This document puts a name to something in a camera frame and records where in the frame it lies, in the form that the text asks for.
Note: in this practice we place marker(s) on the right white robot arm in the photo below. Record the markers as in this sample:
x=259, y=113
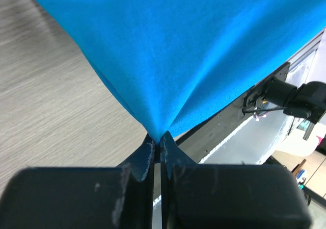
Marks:
x=306, y=101

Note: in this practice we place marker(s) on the aluminium frame rail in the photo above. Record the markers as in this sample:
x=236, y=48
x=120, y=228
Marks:
x=306, y=50

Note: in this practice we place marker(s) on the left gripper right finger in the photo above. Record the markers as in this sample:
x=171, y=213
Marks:
x=227, y=196

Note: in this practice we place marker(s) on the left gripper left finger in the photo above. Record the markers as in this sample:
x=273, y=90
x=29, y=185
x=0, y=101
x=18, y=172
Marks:
x=83, y=197

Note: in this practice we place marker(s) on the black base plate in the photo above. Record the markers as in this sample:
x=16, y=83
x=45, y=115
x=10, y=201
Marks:
x=200, y=140

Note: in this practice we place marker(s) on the blue t shirt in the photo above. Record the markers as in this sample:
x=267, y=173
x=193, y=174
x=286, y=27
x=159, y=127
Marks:
x=174, y=63

